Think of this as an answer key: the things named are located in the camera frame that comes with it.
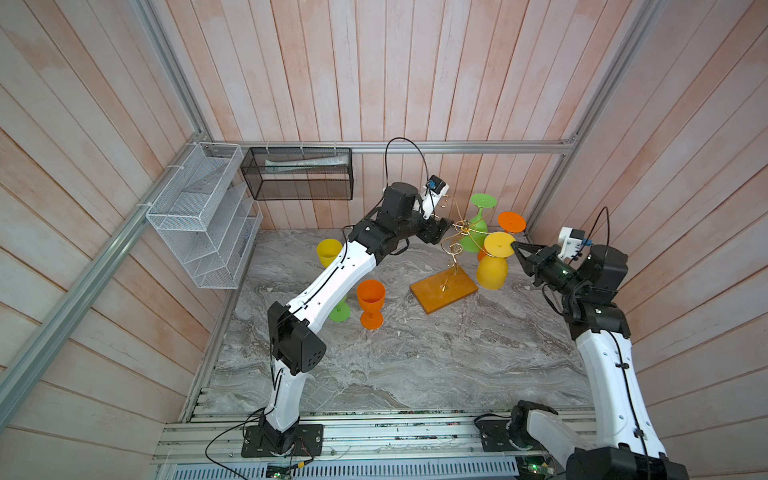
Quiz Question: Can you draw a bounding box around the orange wooden rack base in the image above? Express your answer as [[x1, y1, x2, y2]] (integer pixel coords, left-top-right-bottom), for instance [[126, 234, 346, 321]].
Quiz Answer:
[[410, 266, 478, 314]]

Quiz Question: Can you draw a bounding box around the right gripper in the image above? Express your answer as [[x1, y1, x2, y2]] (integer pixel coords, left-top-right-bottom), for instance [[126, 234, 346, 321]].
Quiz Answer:
[[511, 242, 581, 302]]

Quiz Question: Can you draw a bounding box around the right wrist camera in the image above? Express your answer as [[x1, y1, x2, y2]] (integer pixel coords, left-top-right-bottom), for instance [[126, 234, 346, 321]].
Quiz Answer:
[[558, 227, 592, 260]]

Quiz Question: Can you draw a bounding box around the camera cable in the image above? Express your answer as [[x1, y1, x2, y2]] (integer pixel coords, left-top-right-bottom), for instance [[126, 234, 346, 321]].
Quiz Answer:
[[383, 136, 433, 193], [584, 206, 612, 248]]

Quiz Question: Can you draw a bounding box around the orange wine glass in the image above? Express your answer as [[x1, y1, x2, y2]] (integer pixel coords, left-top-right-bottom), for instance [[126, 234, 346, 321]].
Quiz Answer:
[[477, 211, 526, 260], [357, 280, 386, 330]]

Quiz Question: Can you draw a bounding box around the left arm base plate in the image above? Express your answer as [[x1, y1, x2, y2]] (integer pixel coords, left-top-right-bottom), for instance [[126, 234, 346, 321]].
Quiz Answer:
[[241, 423, 324, 458]]

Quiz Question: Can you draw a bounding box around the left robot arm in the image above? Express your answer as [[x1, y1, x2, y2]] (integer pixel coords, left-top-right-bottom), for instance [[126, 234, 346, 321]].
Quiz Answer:
[[258, 175, 452, 455]]

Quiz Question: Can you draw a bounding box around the yellow wine glass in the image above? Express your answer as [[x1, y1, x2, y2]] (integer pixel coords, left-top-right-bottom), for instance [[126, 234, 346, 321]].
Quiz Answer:
[[476, 232, 515, 290], [316, 239, 343, 268]]

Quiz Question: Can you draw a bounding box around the left camera cable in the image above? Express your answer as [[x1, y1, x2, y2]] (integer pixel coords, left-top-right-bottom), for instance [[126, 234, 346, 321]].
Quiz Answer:
[[383, 136, 433, 193]]

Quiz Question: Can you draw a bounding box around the green wine glass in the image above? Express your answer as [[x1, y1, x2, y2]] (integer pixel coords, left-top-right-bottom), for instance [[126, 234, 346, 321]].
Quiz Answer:
[[329, 297, 350, 323], [460, 193, 498, 253]]

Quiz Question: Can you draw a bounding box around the aluminium mounting rail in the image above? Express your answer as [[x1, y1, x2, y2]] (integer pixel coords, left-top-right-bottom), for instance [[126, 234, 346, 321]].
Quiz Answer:
[[149, 410, 652, 466]]

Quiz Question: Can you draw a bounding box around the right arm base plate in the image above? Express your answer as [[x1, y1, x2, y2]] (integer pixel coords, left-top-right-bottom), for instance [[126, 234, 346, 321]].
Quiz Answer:
[[474, 415, 544, 452]]

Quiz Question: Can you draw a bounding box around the right camera cable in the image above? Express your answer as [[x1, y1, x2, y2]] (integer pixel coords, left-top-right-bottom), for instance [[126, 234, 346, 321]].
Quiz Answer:
[[584, 206, 612, 248]]

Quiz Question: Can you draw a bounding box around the black mesh wall basket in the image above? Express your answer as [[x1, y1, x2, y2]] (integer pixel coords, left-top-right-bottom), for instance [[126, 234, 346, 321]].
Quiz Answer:
[[240, 146, 354, 201]]

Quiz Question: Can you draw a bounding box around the white mesh shelf organizer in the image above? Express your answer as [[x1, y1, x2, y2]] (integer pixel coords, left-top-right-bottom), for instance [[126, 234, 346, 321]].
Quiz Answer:
[[147, 142, 263, 290]]

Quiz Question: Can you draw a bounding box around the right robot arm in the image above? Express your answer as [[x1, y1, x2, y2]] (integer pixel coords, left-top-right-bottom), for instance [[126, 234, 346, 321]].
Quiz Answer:
[[507, 242, 688, 479]]

